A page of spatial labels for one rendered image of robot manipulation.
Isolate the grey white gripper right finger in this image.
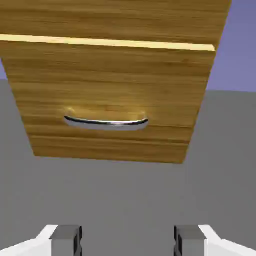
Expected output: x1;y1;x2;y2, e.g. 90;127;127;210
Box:
173;224;256;256

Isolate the light wood drawer front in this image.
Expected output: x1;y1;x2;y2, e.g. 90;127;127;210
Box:
0;34;216;165
0;0;233;49

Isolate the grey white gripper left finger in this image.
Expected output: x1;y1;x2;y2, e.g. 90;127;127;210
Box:
0;224;83;256

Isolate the light wood cabinet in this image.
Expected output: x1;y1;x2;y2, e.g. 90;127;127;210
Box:
0;0;233;165

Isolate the curved silver drawer handle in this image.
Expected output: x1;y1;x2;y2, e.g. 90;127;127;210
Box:
63;111;149;132

